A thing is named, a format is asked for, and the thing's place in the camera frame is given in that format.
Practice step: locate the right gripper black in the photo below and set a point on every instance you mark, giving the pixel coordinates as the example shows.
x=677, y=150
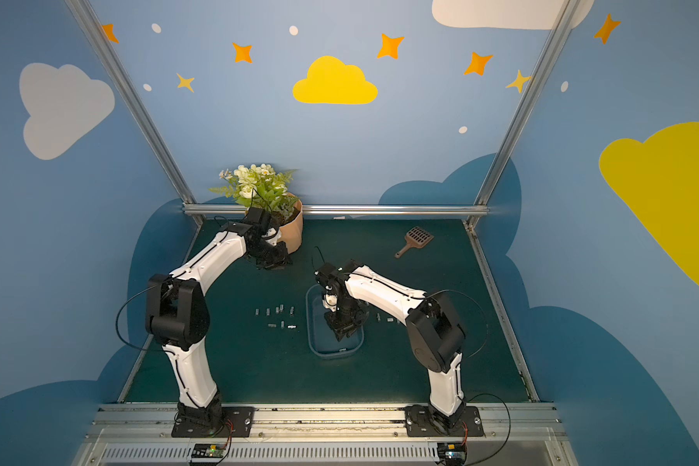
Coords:
x=343, y=317

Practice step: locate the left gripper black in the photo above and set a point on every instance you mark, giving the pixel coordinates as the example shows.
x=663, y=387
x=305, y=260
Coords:
x=276, y=256

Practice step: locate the clear plastic storage box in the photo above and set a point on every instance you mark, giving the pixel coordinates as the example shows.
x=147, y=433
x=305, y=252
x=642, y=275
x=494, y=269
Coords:
x=321, y=340

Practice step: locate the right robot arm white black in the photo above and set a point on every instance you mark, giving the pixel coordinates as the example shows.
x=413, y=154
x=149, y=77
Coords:
x=435, y=329

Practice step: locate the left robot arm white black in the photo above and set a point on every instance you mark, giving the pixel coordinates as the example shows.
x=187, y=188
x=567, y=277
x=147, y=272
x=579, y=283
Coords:
x=178, y=318

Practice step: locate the terracotta flower pot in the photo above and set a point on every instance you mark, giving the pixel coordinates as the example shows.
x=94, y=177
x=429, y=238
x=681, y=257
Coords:
x=291, y=230

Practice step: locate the green table mat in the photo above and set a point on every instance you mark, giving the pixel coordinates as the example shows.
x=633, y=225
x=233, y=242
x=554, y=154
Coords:
x=254, y=364

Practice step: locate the white flowers green plant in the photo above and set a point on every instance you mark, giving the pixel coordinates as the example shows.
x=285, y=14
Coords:
x=259, y=186

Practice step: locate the small brown slotted scoop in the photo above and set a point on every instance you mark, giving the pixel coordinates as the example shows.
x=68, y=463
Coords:
x=416, y=238

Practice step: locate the aluminium back crossbar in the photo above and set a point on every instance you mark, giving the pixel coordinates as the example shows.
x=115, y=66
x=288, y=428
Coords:
x=351, y=210

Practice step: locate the right controller board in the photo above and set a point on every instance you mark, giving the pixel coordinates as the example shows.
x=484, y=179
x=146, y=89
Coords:
x=451, y=454

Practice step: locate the controller board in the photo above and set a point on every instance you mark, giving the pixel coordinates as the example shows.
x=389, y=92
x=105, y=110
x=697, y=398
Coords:
x=451, y=454
x=208, y=454

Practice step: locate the left controller board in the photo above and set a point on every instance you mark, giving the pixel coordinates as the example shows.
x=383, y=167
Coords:
x=208, y=454

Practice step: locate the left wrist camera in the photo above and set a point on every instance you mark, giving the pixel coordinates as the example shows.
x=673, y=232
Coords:
x=262, y=221

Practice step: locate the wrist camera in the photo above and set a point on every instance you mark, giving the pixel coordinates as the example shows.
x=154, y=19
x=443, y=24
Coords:
x=332, y=279
x=262, y=221

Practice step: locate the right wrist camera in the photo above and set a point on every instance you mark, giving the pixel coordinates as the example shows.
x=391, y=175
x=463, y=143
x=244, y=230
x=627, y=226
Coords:
x=332, y=279

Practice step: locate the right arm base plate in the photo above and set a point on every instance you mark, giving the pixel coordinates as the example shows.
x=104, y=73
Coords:
x=424, y=421

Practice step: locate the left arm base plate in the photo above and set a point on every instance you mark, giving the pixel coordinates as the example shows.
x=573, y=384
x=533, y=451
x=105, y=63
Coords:
x=236, y=422

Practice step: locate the left aluminium frame post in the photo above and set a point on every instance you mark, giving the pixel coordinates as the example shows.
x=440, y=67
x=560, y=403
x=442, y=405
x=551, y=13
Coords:
x=85, y=17

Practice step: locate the aluminium frame post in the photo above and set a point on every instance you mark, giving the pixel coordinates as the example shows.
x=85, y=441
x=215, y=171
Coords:
x=542, y=70
x=85, y=17

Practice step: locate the aluminium front rail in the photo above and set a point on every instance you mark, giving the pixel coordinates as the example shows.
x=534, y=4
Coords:
x=328, y=434

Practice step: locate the right aluminium frame post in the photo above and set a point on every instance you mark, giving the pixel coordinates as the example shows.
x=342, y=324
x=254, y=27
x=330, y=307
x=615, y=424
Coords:
x=542, y=70

